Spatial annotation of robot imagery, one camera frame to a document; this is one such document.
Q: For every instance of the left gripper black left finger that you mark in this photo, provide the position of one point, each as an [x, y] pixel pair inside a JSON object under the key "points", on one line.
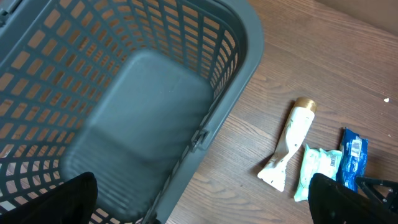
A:
{"points": [[72, 202]]}

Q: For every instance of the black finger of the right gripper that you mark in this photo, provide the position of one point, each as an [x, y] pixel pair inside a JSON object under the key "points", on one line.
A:
{"points": [[379, 191]]}

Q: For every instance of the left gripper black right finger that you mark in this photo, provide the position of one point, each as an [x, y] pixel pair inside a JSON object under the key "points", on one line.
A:
{"points": [[331, 202]]}

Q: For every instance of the light blue snack packet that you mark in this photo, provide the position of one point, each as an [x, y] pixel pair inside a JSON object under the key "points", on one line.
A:
{"points": [[316, 161]]}

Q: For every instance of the white tube gold cap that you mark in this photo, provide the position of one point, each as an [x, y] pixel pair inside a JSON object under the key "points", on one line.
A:
{"points": [[294, 132]]}

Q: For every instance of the grey plastic basket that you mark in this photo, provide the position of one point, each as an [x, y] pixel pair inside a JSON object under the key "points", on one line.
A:
{"points": [[133, 91]]}

